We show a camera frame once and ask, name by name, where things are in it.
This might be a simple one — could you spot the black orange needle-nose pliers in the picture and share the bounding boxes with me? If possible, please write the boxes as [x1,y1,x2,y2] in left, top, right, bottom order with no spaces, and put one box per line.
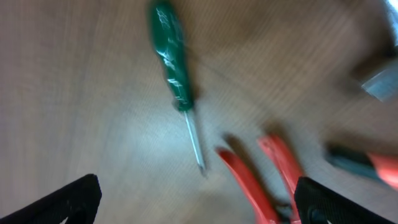
[325,144,397,190]

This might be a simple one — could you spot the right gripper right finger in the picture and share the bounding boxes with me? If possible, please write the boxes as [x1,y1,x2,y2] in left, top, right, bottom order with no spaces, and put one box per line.
[294,177,394,224]

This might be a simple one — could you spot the green handled screwdriver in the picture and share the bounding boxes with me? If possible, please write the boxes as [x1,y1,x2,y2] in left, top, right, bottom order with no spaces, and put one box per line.
[147,0,206,176]

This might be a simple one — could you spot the red handled snips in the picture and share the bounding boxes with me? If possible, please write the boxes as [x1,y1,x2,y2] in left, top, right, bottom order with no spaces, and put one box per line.
[215,133,304,224]

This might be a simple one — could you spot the small metal hammer tool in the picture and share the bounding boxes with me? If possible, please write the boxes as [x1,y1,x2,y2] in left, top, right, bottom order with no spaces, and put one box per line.
[361,0,397,101]

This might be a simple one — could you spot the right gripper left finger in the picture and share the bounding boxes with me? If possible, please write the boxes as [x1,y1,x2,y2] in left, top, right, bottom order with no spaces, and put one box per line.
[1,174,102,224]

